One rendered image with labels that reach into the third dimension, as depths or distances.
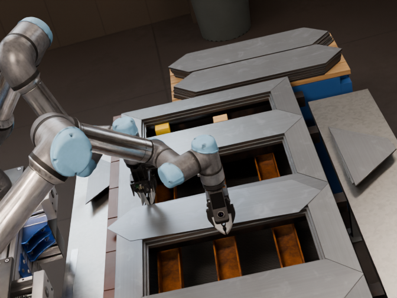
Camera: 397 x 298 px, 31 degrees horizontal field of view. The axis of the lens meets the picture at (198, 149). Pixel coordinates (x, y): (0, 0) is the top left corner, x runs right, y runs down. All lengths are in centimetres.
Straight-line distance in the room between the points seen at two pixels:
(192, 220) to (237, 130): 53
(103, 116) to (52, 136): 307
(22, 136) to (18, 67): 289
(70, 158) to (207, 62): 161
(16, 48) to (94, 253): 88
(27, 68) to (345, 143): 122
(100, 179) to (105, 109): 206
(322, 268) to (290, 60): 131
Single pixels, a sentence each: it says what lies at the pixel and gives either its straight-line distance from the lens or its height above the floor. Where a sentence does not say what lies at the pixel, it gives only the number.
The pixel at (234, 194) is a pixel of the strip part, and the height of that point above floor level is 85.
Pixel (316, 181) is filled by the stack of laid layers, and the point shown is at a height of 85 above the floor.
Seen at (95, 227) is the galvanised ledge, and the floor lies 68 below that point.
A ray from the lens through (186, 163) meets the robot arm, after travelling 208.
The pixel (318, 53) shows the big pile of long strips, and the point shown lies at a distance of 323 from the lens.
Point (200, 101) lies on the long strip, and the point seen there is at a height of 85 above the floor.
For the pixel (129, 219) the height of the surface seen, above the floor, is 85.
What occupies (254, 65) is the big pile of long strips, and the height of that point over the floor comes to 85.
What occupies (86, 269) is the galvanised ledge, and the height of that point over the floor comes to 68.
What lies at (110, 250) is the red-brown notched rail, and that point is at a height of 83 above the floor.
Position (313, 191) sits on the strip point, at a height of 85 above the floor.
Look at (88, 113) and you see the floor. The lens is 500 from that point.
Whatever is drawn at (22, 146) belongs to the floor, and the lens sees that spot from 489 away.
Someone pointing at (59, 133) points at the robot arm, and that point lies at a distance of 183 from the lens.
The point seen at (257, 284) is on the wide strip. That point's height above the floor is 85.
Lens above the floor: 235
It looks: 33 degrees down
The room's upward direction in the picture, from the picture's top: 14 degrees counter-clockwise
